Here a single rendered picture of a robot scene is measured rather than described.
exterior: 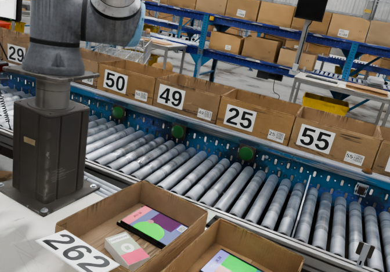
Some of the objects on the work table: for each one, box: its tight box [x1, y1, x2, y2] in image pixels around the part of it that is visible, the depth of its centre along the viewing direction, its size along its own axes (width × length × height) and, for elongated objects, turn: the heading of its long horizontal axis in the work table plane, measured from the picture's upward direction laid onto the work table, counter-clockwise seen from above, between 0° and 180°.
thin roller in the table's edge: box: [84, 176, 117, 194], centre depth 142 cm, size 2×28×2 cm, turn 34°
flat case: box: [120, 205, 189, 248], centre depth 117 cm, size 14×19×2 cm
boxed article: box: [104, 231, 150, 272], centre depth 103 cm, size 7×13×4 cm, turn 15°
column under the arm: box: [0, 97, 100, 217], centre depth 126 cm, size 26×26×33 cm
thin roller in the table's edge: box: [84, 172, 122, 191], centre depth 144 cm, size 2×28×2 cm, turn 34°
